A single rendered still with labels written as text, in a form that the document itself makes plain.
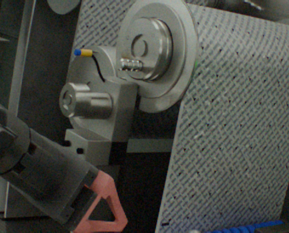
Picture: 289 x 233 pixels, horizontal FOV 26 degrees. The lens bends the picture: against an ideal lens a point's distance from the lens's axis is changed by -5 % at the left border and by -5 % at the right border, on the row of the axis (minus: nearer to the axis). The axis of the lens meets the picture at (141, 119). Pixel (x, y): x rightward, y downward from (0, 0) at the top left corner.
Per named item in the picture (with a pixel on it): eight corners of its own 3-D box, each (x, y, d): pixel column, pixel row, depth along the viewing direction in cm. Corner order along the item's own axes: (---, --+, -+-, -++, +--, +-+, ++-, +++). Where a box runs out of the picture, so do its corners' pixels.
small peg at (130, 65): (123, 57, 72) (122, 70, 72) (142, 59, 73) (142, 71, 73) (115, 58, 73) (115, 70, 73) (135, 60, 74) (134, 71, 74)
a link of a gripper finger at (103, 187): (118, 260, 65) (59, 224, 59) (82, 233, 70) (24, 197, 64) (154, 207, 66) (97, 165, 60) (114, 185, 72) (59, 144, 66)
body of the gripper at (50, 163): (68, 228, 60) (14, 194, 55) (20, 191, 68) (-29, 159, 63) (104, 173, 61) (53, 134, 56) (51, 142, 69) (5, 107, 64)
